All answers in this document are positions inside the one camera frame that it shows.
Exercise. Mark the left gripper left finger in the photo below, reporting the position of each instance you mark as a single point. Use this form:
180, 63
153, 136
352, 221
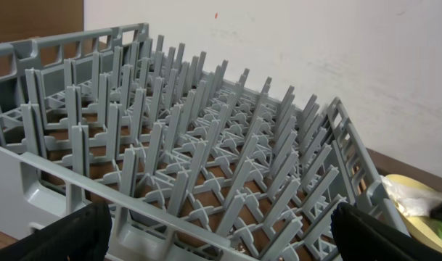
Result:
81, 235

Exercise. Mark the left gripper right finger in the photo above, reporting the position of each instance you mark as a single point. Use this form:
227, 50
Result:
359, 236

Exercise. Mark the white paper napkin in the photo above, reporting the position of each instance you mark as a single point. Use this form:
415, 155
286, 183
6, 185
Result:
411, 197

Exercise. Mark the grey dishwasher rack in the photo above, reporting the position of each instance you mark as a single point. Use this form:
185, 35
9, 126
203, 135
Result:
192, 166

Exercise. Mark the yellow round plate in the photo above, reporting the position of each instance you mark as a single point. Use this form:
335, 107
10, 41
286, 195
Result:
423, 229

